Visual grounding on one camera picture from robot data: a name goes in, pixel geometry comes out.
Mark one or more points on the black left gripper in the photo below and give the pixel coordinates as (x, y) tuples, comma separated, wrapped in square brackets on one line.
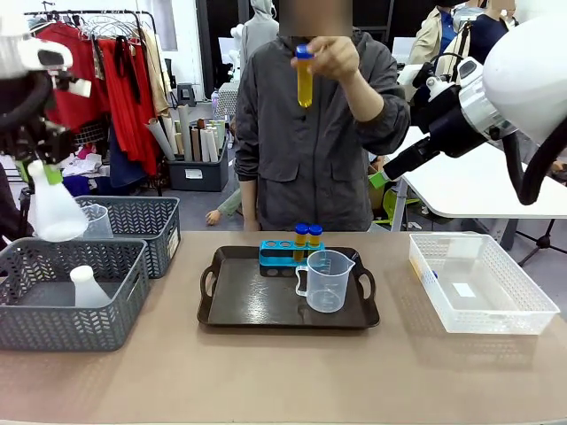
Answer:
[(40, 141)]

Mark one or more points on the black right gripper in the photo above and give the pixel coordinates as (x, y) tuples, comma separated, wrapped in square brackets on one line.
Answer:
[(447, 124)]

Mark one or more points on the white conical flask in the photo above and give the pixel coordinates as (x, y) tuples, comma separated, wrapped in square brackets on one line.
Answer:
[(88, 290), (55, 212)]

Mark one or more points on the yellow tube blue cap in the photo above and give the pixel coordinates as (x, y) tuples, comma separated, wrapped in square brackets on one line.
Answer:
[(433, 274), (302, 239), (304, 84), (315, 238)]

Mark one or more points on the clear measuring beaker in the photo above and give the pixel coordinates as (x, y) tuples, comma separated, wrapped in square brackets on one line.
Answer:
[(325, 283), (98, 223)]

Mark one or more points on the person's right forearm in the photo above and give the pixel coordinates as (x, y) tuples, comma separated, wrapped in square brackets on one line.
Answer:
[(251, 206)]

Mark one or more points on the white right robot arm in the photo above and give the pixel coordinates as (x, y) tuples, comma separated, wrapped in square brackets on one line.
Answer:
[(522, 66)]

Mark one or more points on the person's left forearm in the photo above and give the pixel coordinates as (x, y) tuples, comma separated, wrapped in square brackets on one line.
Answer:
[(367, 99)]

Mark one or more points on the person's left hand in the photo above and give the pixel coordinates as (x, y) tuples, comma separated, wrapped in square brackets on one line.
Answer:
[(336, 57)]

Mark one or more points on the cardboard box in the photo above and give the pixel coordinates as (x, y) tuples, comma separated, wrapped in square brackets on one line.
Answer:
[(376, 195)]

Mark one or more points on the green chair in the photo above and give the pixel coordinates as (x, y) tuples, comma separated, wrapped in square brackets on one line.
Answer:
[(398, 203)]

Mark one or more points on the white table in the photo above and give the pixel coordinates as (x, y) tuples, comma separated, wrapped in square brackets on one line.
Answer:
[(465, 190)]

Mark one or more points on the red shirt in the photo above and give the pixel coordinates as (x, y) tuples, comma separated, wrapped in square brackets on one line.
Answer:
[(84, 110)]

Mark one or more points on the red dress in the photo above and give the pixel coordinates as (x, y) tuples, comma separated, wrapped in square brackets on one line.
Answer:
[(130, 124)]

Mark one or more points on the person in grey jacket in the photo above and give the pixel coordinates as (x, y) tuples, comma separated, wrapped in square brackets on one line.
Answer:
[(288, 177)]

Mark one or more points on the small grey plastic basket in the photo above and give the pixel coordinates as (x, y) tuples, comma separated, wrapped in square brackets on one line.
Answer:
[(142, 230)]

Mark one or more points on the slanted grey paper roll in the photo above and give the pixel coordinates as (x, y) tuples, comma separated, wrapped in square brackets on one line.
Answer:
[(161, 139)]

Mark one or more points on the mannequin in beige coat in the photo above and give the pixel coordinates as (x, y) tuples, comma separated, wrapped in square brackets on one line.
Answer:
[(432, 40)]

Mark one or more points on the black hanging scarf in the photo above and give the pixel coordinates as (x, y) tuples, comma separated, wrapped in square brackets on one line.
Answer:
[(124, 62)]

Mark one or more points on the blue test tube rack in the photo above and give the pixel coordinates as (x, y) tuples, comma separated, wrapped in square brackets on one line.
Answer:
[(277, 252)]

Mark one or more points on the tall grey paper roll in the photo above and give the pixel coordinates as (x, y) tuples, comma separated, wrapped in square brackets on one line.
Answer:
[(185, 133)]

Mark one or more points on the white plastic basket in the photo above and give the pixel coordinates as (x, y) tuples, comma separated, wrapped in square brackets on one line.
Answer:
[(483, 292)]

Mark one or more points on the beige garment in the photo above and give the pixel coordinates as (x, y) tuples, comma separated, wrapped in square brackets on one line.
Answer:
[(157, 75)]

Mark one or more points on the large grey plastic basket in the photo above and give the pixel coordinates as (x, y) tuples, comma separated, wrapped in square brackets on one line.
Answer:
[(53, 327)]

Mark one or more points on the black clothes rack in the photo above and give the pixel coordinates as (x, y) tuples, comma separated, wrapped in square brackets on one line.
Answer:
[(153, 66)]

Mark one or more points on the mannequin in navy shirt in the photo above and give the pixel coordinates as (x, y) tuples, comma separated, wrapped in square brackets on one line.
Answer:
[(487, 35)]

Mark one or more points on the brown paper roll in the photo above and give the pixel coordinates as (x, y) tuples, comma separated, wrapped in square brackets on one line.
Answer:
[(196, 144)]

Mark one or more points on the dark grey storage bin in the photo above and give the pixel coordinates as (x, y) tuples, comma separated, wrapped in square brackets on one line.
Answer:
[(199, 175)]

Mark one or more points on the black tripod legs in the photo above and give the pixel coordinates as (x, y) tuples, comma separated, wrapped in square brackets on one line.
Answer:
[(542, 241)]

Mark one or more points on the grey step stool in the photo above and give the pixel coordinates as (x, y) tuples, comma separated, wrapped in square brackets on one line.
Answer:
[(186, 94)]

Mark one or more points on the white paper roll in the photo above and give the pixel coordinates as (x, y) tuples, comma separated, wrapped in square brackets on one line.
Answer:
[(214, 146), (205, 146)]

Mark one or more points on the patterned table cloth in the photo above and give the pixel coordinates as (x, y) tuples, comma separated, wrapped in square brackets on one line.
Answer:
[(228, 99)]

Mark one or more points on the mannequin in grey hoodie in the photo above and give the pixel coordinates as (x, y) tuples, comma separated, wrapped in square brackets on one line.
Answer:
[(261, 40)]

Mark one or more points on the dark brown serving tray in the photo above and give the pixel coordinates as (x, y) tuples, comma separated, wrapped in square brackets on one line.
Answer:
[(266, 305)]

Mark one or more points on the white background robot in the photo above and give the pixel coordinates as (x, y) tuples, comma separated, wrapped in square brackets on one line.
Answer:
[(238, 48)]

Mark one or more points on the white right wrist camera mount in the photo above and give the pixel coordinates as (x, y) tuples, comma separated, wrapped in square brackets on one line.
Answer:
[(414, 74)]

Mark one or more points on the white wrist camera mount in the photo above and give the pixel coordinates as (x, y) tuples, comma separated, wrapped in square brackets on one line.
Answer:
[(414, 74), (80, 87)]

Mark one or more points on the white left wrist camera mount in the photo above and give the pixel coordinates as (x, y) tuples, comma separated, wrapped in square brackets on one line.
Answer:
[(80, 87)]

